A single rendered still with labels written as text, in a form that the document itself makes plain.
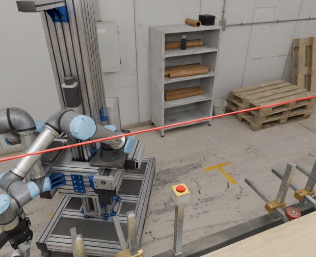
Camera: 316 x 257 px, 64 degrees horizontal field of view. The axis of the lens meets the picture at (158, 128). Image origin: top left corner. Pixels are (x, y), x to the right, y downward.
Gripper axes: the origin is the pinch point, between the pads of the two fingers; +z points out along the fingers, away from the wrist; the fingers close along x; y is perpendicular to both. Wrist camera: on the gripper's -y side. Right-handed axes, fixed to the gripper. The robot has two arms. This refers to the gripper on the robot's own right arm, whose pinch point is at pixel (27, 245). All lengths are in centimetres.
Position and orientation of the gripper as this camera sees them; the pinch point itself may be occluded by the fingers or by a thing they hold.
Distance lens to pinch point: 173.5
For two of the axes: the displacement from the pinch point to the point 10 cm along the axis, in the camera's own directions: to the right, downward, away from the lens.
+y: -3.7, -4.8, 8.0
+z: 0.0, 8.6, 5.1
